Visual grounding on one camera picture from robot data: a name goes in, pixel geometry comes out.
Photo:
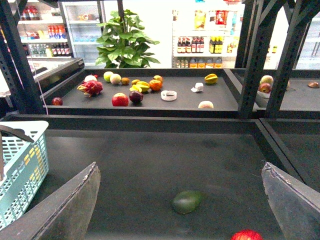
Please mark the pale peach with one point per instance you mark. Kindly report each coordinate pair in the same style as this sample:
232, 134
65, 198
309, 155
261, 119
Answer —
206, 105

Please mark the green potted plant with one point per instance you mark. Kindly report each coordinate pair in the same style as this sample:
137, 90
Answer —
123, 42

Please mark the dark purple plum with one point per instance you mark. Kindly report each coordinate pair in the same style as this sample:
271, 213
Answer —
136, 97

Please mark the brown kiwi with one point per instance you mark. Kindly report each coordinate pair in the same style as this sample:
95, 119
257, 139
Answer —
125, 81

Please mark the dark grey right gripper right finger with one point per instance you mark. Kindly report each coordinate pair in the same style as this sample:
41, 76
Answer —
295, 205

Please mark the black metal rack post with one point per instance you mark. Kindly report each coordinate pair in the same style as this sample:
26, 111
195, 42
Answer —
258, 25

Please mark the yellow green star fruit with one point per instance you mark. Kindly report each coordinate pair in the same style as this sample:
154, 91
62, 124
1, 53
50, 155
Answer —
211, 79

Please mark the pink dragon fruit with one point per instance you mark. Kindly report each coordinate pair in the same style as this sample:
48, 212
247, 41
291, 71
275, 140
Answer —
91, 88

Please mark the small red fruit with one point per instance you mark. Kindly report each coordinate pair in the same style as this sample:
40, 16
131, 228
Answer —
57, 101

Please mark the orange fruit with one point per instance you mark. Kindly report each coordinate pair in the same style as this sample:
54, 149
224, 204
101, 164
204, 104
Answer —
155, 85

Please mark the red apple on shelf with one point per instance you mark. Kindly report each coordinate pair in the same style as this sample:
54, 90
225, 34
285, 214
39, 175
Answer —
120, 100

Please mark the light blue plastic basket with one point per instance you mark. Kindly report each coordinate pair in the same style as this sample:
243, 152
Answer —
16, 190

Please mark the red yellow apple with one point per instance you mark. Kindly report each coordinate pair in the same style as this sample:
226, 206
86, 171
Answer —
246, 234

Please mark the yellow mango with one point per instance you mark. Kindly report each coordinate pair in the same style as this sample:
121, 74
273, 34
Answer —
32, 163

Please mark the dark green avocado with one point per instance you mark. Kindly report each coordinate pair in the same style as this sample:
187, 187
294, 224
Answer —
187, 201

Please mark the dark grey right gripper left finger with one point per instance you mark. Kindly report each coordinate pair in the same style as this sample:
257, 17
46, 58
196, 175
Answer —
63, 215

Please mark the white round fruit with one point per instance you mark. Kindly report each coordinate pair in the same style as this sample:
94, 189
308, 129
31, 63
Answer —
89, 78

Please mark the red green apple right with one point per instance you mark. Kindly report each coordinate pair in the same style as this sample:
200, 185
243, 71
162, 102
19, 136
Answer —
265, 88

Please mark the brown fruit far right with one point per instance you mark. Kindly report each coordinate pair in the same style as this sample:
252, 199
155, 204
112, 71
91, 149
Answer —
314, 85

